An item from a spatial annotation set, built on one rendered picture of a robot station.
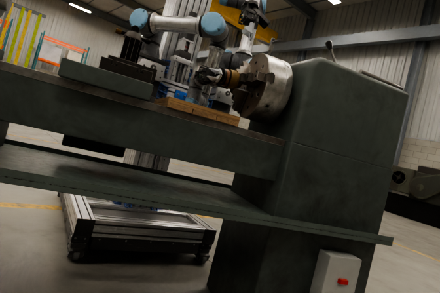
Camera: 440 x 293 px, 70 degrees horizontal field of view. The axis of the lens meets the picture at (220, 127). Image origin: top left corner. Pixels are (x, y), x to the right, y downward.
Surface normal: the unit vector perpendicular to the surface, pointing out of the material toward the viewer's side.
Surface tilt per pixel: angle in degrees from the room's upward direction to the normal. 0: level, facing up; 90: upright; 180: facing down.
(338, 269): 90
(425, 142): 90
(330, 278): 90
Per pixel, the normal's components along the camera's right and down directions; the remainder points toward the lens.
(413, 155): -0.76, -0.22
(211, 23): -0.10, -0.07
